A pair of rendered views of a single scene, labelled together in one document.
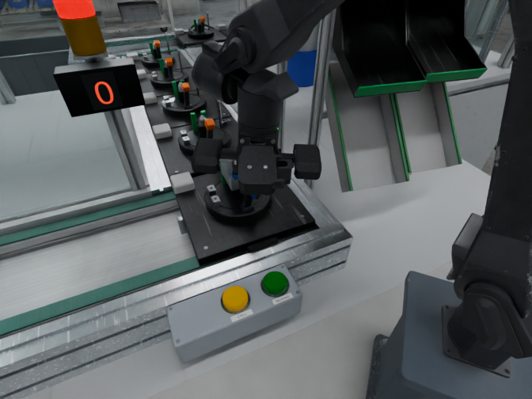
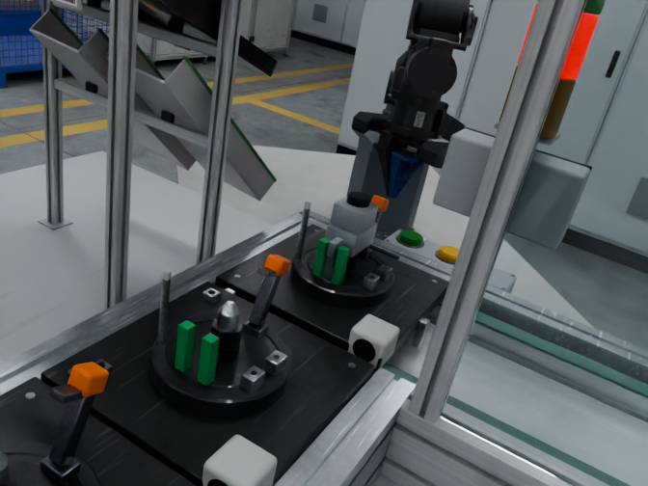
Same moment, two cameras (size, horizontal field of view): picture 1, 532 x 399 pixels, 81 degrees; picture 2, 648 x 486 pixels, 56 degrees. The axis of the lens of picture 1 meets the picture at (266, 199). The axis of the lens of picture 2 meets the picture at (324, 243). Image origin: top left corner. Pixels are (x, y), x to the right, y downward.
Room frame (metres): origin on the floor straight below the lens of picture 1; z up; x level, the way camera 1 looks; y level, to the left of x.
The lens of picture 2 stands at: (0.99, 0.59, 1.38)
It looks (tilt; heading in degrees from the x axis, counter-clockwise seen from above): 26 degrees down; 229
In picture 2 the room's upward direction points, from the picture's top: 12 degrees clockwise
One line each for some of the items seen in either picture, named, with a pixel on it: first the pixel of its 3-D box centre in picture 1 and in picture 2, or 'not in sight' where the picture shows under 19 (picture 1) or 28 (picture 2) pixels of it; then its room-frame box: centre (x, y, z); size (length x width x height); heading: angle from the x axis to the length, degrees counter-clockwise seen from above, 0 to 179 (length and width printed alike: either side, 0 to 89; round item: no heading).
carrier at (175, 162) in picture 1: (203, 128); (226, 335); (0.73, 0.16, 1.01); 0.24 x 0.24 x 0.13; 24
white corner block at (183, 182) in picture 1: (183, 185); (372, 341); (0.55, 0.19, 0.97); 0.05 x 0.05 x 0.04; 24
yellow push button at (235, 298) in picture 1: (235, 299); (449, 256); (0.27, 0.05, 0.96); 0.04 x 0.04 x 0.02
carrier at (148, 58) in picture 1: (157, 51); not in sight; (1.40, 0.46, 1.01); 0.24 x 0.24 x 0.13; 24
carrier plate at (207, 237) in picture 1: (238, 203); (339, 284); (0.50, 0.06, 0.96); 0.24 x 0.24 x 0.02; 24
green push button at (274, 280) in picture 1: (275, 283); (410, 240); (0.30, -0.02, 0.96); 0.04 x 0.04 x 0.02
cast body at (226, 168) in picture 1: (233, 162); (350, 222); (0.51, 0.06, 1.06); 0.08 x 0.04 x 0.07; 24
